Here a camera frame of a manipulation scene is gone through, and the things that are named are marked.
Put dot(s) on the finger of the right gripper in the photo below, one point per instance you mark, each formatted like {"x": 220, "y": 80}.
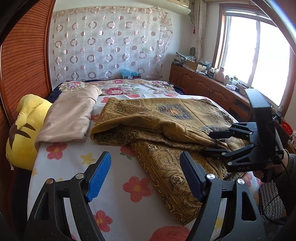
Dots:
{"x": 241, "y": 160}
{"x": 238, "y": 130}

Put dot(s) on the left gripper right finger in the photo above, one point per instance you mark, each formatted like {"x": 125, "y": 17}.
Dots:
{"x": 228, "y": 210}

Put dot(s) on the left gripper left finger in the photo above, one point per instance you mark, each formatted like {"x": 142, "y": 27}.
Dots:
{"x": 48, "y": 220}

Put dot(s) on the mustard patterned scarf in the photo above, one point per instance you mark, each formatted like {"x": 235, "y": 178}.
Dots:
{"x": 158, "y": 131}

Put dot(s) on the right hand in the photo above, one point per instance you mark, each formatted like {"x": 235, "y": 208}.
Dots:
{"x": 272, "y": 170}

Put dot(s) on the long wooden sideboard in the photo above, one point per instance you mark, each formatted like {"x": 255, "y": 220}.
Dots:
{"x": 196, "y": 84}

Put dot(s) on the yellow plush toy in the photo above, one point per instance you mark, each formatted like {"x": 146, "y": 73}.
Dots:
{"x": 20, "y": 147}

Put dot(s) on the white floral bed sheet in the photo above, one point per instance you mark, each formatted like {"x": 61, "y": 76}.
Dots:
{"x": 127, "y": 207}

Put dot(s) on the cardboard box on sideboard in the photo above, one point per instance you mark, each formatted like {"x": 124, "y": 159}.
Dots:
{"x": 195, "y": 66}

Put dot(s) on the window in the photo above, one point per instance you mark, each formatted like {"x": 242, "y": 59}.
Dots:
{"x": 252, "y": 48}

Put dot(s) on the pink folded cloth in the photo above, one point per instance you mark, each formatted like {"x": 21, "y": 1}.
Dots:
{"x": 69, "y": 117}

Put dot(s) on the floral quilt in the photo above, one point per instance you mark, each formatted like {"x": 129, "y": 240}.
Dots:
{"x": 124, "y": 87}

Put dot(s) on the teal item behind bed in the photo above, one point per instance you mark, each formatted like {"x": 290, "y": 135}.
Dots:
{"x": 127, "y": 74}

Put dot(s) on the white air conditioner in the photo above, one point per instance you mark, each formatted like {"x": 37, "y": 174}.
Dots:
{"x": 177, "y": 6}

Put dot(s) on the brown wooden headboard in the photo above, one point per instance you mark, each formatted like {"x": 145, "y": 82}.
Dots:
{"x": 24, "y": 58}

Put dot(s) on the circle patterned sheer curtain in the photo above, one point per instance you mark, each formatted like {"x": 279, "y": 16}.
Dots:
{"x": 98, "y": 42}

